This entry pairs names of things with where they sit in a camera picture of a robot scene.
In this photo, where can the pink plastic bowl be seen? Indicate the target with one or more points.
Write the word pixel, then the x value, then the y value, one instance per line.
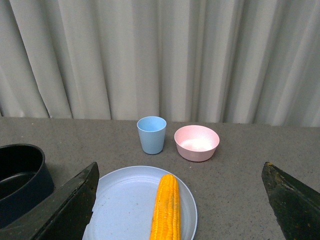
pixel 196 143

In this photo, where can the light blue plastic cup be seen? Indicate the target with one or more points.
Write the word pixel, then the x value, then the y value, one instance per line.
pixel 152 130

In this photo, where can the yellow corn cob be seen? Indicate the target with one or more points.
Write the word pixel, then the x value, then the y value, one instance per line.
pixel 166 219

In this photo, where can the white curtain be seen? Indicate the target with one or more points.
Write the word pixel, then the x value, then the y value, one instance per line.
pixel 228 61

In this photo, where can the dark blue saucepan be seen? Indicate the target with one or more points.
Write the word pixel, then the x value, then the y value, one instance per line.
pixel 25 180

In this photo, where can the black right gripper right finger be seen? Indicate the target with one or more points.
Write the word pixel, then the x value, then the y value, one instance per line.
pixel 296 206

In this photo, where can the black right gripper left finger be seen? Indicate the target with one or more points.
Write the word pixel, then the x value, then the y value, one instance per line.
pixel 64 215

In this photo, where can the light blue plate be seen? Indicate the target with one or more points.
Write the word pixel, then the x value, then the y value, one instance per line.
pixel 124 204

